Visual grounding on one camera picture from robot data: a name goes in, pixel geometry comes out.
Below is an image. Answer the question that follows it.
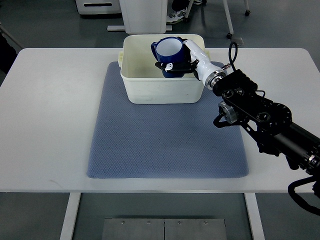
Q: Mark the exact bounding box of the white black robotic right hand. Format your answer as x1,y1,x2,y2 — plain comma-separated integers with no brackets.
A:
155,37,226,88

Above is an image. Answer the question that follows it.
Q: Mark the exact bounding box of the blue enamel mug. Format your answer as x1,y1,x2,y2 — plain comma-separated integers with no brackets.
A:
150,37,185,65

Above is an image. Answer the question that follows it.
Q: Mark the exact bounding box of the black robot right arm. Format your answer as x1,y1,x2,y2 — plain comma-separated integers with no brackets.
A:
205,69,320,215

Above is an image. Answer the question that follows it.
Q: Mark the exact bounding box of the white plastic box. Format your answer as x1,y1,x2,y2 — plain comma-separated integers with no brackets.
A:
118,34,205,104

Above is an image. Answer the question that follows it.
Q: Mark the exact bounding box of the white rolling stand leg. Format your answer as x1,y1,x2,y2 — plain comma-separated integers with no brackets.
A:
184,0,251,40

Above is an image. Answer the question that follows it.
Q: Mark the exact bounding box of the white green sneaker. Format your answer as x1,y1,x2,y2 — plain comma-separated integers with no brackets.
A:
166,8,187,25

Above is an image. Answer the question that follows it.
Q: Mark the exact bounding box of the blue textured mat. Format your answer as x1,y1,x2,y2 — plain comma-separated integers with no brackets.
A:
87,62,249,179

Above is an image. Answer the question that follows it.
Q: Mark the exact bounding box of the white cabinet with slot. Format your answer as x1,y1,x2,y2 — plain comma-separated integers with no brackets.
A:
75,0,121,15

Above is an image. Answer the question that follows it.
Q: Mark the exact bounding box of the right white table leg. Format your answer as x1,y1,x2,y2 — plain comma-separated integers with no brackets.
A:
244,193,265,240

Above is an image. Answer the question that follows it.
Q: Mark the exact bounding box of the white table leg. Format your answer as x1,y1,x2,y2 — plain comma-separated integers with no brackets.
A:
244,193,265,240
59,192,81,240

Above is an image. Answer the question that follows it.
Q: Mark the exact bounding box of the dark object at left edge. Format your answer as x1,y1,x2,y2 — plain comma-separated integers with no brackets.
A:
0,24,24,74

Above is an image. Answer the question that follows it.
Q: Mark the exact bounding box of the left white table leg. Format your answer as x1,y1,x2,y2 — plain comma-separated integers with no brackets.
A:
59,192,81,240

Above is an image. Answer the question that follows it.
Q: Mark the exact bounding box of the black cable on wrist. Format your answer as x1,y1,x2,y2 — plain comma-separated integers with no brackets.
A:
222,41,239,73

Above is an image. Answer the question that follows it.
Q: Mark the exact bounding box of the white pedestal column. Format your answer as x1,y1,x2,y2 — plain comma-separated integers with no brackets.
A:
107,0,172,35

